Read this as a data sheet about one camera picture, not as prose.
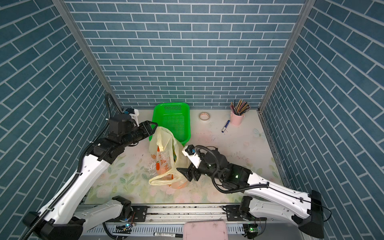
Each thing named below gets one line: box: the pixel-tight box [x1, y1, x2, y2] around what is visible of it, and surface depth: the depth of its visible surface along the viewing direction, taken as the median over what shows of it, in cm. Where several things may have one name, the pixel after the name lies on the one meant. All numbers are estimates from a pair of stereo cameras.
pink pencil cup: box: [230, 111, 245, 126], surface depth 110 cm
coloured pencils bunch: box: [230, 99, 251, 116], surface depth 107 cm
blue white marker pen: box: [221, 119, 231, 133], surface depth 110 cm
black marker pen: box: [153, 232, 183, 238], surface depth 69 cm
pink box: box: [183, 221, 229, 240], surface depth 69 cm
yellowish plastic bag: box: [148, 126, 192, 189], surface depth 78 cm
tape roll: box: [199, 112, 210, 121], surface depth 118 cm
